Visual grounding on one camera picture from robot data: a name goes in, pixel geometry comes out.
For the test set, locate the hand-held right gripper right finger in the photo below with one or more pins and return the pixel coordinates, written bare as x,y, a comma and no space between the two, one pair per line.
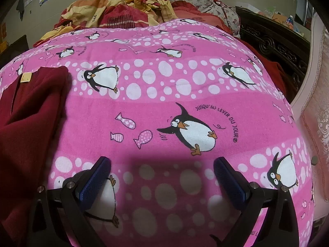
231,182

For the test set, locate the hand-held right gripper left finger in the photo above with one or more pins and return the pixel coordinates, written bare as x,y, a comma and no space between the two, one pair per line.
95,180

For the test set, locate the dark red garment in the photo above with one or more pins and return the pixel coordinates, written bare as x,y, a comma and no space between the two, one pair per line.
28,113

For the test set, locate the pink penguin print blanket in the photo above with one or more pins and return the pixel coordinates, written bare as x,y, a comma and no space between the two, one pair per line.
159,95

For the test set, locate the red bedsheet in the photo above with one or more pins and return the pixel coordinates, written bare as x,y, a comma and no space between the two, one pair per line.
272,69

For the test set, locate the dark carved wooden headboard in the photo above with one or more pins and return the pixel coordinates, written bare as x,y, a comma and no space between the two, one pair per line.
270,43

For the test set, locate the dark wooden furniture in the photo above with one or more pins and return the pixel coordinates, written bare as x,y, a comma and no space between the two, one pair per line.
12,47

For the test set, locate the red yellow floral quilt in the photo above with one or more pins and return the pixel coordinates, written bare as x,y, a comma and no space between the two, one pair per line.
115,7

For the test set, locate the grey hanging cloth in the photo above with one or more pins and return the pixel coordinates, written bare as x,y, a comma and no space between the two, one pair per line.
20,6

